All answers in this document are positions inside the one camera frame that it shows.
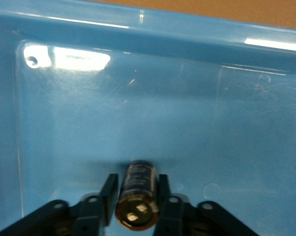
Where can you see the black cylindrical capacitor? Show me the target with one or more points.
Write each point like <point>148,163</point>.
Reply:
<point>138,191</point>

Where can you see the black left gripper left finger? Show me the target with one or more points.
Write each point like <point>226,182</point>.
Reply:
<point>88,216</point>

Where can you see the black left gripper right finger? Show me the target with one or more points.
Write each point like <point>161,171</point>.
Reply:
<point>177,216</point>

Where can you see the blue plastic tray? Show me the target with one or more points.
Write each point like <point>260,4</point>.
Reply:
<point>147,110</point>

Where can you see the brown table mat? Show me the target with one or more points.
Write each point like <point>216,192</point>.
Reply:
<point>223,9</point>

